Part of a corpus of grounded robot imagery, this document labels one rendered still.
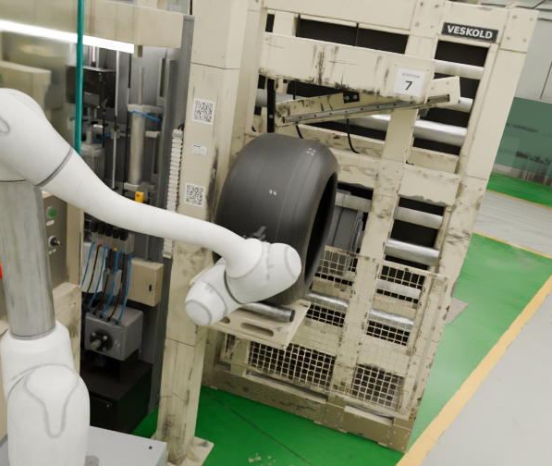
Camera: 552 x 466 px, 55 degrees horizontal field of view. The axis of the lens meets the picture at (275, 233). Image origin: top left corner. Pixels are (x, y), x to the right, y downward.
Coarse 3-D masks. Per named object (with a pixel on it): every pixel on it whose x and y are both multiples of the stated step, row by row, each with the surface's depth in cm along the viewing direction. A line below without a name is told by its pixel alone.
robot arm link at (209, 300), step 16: (208, 272) 126; (224, 272) 122; (192, 288) 123; (208, 288) 121; (224, 288) 120; (192, 304) 119; (208, 304) 119; (224, 304) 121; (240, 304) 122; (192, 320) 122; (208, 320) 120
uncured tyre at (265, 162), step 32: (256, 160) 164; (288, 160) 164; (320, 160) 167; (224, 192) 164; (256, 192) 160; (288, 192) 158; (320, 192) 164; (224, 224) 162; (256, 224) 159; (288, 224) 157; (320, 224) 209; (320, 256) 200; (288, 288) 168
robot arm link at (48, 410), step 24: (24, 384) 109; (48, 384) 109; (72, 384) 111; (24, 408) 106; (48, 408) 107; (72, 408) 109; (24, 432) 106; (48, 432) 107; (72, 432) 109; (24, 456) 107; (48, 456) 107; (72, 456) 111
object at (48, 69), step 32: (0, 0) 123; (32, 0) 132; (64, 0) 142; (0, 32) 125; (32, 32) 134; (64, 32) 145; (0, 64) 127; (32, 64) 137; (64, 64) 148; (32, 96) 140; (64, 96) 152; (64, 128) 155
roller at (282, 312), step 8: (248, 304) 182; (256, 304) 181; (264, 304) 181; (272, 304) 181; (256, 312) 182; (264, 312) 181; (272, 312) 180; (280, 312) 179; (288, 312) 179; (288, 320) 179
